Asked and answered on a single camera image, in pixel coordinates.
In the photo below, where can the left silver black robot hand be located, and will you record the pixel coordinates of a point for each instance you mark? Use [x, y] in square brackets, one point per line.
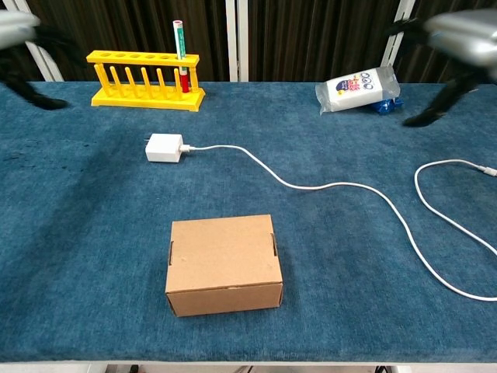
[15, 27]

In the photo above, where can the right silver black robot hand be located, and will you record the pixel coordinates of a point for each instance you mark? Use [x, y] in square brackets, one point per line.
[466, 39]

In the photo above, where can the white power adapter cube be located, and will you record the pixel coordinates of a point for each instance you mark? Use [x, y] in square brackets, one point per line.
[165, 148]

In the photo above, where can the blue wrapped candy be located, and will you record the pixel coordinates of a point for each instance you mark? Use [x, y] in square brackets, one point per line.
[384, 105]

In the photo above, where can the clear plastic packet white contents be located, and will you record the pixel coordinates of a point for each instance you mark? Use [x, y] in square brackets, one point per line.
[357, 91]

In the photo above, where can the yellow test tube rack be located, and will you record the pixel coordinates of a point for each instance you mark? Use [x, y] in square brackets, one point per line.
[155, 99]

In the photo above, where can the test tube with green label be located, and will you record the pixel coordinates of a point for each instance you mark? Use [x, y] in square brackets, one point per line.
[181, 42]

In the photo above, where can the blue table cloth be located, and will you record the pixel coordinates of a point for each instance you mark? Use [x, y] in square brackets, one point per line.
[97, 233]

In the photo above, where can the brown cardboard box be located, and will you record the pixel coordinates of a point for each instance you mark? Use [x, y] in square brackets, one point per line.
[225, 256]

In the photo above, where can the white partition frame post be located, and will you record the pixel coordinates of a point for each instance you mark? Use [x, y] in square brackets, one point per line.
[237, 39]
[48, 66]
[390, 54]

